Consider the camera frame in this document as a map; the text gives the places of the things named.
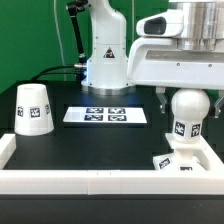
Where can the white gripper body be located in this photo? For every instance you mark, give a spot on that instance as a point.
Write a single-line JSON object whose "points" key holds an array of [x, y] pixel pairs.
{"points": [[158, 62]]}

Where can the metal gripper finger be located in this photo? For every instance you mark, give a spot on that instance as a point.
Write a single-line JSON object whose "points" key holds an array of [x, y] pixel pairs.
{"points": [[160, 92], [218, 103]]}

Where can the white lamp bulb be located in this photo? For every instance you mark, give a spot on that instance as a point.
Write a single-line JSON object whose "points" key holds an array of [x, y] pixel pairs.
{"points": [[189, 107]]}

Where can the white lamp base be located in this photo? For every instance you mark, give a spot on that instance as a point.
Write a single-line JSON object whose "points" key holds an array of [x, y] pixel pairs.
{"points": [[182, 158]]}

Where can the white lamp shade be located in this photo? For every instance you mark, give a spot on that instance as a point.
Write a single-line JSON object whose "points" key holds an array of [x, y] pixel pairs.
{"points": [[33, 113]]}

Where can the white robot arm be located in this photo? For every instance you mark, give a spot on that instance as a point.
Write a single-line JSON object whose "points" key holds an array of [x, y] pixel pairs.
{"points": [[182, 47]]}

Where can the white marker tag plate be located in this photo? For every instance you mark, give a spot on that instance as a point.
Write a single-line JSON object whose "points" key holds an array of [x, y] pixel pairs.
{"points": [[115, 115]]}

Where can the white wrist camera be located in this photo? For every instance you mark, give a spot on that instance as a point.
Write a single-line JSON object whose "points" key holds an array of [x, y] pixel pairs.
{"points": [[166, 24]]}

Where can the white U-shaped frame wall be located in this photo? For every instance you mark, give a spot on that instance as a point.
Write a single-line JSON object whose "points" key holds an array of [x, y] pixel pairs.
{"points": [[42, 182]]}

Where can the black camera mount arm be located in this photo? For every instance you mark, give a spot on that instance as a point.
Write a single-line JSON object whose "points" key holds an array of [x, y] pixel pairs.
{"points": [[74, 8]]}

